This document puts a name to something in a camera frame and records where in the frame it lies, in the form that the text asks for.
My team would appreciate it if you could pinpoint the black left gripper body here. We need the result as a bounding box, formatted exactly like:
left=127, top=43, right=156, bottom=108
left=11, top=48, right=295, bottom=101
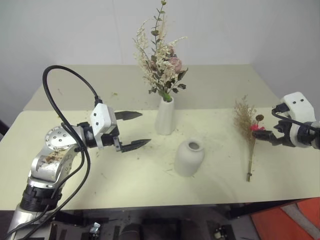
left=100, top=124, right=123, bottom=153

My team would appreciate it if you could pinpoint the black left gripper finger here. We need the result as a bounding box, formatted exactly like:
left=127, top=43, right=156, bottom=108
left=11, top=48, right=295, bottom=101
left=121, top=138, right=152, bottom=153
left=114, top=110, right=144, bottom=121

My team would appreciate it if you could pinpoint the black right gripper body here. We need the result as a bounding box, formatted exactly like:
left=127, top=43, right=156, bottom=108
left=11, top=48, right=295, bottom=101
left=271, top=119, right=293, bottom=148

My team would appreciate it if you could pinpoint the small dried brown flower bouquet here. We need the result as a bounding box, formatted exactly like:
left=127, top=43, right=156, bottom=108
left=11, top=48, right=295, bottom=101
left=232, top=94, right=266, bottom=183

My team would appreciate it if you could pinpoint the large cream pink flower bouquet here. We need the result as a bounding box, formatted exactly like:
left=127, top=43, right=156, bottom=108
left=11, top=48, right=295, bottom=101
left=132, top=0, right=189, bottom=103

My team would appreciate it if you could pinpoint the tall slim white vase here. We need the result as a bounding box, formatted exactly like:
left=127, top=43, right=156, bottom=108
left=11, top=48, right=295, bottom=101
left=154, top=97, right=176, bottom=136

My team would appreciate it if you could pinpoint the round white ceramic vase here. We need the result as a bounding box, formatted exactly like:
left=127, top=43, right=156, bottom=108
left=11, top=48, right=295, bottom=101
left=173, top=139, right=206, bottom=177

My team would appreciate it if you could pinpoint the orange and grey fabric object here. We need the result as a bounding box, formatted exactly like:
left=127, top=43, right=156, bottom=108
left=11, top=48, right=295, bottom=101
left=249, top=196, right=320, bottom=240

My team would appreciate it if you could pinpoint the small silver metal clip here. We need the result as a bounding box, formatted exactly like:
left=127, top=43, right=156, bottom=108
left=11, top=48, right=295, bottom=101
left=90, top=221, right=102, bottom=235

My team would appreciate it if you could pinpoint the small white and black device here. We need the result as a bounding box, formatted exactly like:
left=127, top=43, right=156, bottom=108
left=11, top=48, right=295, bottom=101
left=213, top=224, right=232, bottom=240

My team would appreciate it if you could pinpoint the dark object at table side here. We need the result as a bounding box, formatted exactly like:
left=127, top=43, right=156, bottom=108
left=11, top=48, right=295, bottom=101
left=0, top=119, right=10, bottom=138

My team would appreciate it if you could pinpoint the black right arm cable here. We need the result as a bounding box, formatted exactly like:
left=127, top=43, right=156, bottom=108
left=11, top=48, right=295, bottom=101
left=271, top=105, right=320, bottom=132

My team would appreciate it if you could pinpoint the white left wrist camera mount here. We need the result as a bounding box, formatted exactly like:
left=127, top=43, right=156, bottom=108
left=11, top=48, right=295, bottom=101
left=89, top=102, right=119, bottom=150

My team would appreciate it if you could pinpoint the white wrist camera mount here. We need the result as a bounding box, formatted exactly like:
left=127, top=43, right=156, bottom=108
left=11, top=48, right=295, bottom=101
left=279, top=91, right=315, bottom=148
left=89, top=102, right=119, bottom=150

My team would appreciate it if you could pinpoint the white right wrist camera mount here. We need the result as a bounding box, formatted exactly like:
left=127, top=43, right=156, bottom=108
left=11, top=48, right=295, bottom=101
left=279, top=91, right=315, bottom=148

